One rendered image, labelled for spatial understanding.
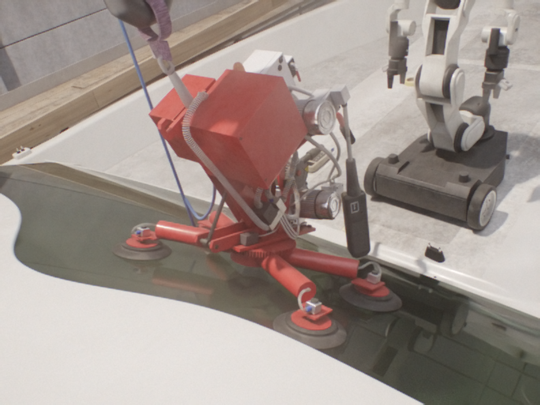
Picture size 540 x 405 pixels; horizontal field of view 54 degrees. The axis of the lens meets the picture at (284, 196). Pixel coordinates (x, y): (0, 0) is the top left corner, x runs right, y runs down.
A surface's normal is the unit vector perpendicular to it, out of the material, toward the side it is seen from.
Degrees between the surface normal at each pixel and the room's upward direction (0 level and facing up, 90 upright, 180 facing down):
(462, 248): 0
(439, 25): 80
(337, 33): 90
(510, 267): 5
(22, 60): 90
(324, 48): 90
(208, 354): 21
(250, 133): 90
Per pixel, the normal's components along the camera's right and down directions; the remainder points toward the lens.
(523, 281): 0.01, -0.75
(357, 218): 0.29, 0.50
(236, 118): -0.35, -0.59
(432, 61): -0.66, 0.35
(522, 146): -0.15, -0.82
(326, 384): 0.09, -0.94
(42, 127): 0.78, 0.24
